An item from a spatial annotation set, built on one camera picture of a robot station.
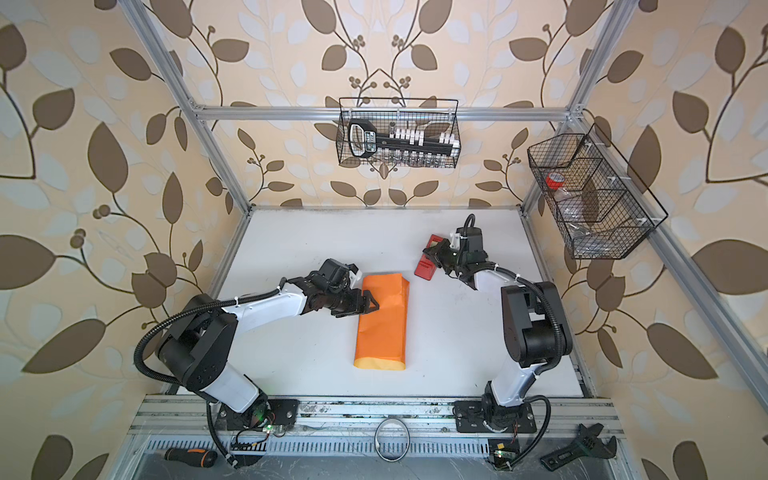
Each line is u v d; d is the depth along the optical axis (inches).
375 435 28.5
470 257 29.7
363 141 33.3
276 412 29.1
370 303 32.4
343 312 31.2
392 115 35.8
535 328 19.0
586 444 27.6
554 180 34.8
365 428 29.0
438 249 33.5
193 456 26.9
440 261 33.4
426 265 37.9
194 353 17.7
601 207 29.0
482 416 28.5
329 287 28.5
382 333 32.7
